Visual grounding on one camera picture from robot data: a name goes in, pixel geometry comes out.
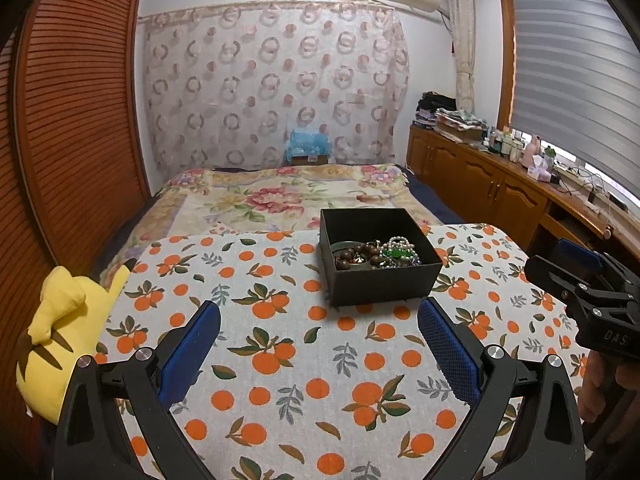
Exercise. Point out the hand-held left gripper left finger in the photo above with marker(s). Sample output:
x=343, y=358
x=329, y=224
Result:
x=190, y=355

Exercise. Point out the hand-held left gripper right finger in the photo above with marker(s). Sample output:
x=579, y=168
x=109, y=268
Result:
x=450, y=355

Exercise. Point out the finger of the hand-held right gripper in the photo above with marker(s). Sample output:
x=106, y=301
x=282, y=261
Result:
x=550, y=275
x=580, y=255

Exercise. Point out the black cardboard box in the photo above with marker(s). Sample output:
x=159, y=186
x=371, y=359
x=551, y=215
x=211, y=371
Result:
x=385, y=285

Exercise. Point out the green bead jewelry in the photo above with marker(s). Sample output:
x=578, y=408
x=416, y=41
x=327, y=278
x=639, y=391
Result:
x=395, y=251

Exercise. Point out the pale green jade bangle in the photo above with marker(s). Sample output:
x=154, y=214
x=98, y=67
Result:
x=342, y=246

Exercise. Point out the person's right hand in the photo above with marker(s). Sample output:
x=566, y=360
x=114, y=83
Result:
x=625, y=385

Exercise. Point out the tissue pack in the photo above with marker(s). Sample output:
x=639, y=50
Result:
x=540, y=170

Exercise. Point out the green cap bottle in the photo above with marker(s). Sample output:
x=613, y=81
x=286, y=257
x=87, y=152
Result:
x=549, y=160

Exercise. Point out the orange fruit print tablecloth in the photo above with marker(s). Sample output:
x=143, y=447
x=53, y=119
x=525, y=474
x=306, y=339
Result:
x=300, y=360

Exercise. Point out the pink bottle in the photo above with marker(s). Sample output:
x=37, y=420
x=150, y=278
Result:
x=530, y=152

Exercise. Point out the wooden low cabinet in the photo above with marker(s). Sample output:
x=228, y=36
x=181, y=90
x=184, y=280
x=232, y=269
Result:
x=480, y=180

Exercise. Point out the row of small bottles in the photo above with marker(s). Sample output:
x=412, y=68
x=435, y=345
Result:
x=502, y=145

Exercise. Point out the yellow plush toy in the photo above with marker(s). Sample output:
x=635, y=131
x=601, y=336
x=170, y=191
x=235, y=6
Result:
x=60, y=320

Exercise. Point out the dark blue bed sheet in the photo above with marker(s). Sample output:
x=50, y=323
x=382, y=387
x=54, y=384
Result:
x=430, y=195

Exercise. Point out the grey window blind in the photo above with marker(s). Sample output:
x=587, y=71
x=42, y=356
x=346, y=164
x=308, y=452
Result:
x=575, y=75

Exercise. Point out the floral bed blanket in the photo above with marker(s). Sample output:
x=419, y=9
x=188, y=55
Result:
x=275, y=195

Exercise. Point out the stack of folded clothes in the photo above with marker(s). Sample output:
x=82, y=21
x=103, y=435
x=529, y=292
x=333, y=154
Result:
x=450, y=115

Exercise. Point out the small cardboard box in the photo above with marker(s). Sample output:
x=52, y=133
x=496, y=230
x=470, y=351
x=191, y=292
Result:
x=310, y=159

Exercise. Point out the beige window curtain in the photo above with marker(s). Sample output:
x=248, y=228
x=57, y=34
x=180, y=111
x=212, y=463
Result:
x=462, y=45

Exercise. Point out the blue plastic bag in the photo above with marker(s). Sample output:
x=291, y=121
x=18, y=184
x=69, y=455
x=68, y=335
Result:
x=307, y=142

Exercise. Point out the brown slatted wardrobe door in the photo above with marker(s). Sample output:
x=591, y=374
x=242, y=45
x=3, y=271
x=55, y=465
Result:
x=75, y=135

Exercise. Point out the white wall socket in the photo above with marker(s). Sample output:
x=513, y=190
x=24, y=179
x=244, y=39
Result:
x=356, y=99

